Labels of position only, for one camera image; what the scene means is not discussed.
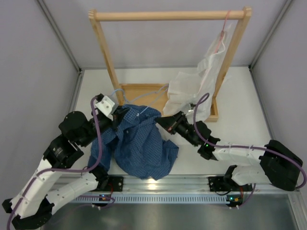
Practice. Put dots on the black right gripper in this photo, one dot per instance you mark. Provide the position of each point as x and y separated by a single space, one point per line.
171 123

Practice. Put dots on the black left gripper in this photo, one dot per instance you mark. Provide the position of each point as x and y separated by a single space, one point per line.
118 114

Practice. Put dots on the blue wire hanger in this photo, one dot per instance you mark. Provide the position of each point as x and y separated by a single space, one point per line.
152 95

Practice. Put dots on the blue checked shirt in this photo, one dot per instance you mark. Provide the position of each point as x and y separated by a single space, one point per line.
137 145

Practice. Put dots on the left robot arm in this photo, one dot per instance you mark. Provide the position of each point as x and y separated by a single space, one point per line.
36 203

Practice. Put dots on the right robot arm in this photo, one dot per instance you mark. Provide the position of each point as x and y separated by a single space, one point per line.
272 163

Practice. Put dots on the white shirt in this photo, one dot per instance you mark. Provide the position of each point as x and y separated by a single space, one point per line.
188 88

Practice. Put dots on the wooden clothes rack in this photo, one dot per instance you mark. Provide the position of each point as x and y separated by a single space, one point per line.
239 20

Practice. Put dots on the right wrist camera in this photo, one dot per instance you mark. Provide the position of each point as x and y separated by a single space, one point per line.
190 109

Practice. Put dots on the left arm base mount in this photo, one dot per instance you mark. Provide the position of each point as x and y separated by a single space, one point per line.
112 184

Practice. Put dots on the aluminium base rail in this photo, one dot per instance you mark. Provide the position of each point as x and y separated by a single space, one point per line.
171 184

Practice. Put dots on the grey slotted cable duct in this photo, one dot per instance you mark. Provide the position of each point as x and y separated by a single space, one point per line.
159 199

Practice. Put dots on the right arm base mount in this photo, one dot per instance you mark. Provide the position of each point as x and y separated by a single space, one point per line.
220 184

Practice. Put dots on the aluminium frame post left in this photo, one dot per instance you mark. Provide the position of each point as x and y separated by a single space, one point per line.
54 26

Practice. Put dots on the aluminium frame post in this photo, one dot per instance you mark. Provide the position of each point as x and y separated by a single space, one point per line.
54 26
273 27

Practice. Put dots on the pink wire hanger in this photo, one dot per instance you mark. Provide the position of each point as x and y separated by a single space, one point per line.
222 32

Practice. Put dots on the aluminium frame post right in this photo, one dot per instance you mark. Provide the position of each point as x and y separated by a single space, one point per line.
273 27

